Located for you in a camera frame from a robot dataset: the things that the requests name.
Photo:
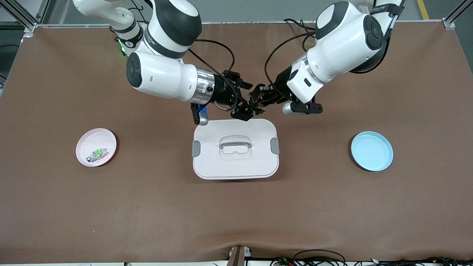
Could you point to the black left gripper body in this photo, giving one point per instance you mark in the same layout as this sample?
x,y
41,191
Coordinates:
x,y
281,87

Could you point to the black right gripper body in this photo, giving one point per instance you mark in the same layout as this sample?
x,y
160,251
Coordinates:
x,y
223,93

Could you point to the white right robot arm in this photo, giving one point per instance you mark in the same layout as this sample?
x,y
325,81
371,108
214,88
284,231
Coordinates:
x,y
162,77

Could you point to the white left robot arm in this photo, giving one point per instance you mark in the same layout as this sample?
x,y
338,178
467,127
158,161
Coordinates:
x,y
340,51

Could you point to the white lidded box grey latches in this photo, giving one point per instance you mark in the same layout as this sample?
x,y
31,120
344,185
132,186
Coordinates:
x,y
236,166

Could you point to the brown table cover sheet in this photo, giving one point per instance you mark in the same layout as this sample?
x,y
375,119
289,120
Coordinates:
x,y
236,214

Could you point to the light blue round plate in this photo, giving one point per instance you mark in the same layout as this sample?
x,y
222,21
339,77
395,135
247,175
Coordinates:
x,y
371,151

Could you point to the pink round plate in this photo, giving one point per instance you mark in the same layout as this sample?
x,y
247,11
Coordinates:
x,y
99,138

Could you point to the green and white push-button switch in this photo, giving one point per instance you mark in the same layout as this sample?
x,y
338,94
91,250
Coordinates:
x,y
98,152

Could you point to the grey camera stand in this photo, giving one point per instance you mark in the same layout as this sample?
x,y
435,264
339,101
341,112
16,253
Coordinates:
x,y
238,256

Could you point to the aluminium frame post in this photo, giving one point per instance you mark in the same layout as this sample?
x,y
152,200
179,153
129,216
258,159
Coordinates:
x,y
449,24
29,27

